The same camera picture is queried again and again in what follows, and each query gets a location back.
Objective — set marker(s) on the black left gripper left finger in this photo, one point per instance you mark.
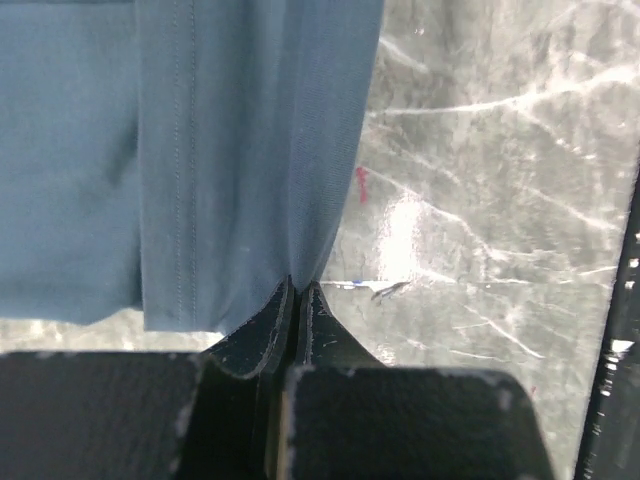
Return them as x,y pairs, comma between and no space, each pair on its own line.
149,415

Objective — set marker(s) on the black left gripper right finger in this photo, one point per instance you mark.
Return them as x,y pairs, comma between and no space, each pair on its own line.
345,415

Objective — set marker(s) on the blue-grey t-shirt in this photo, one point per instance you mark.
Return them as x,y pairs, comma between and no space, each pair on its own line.
181,157

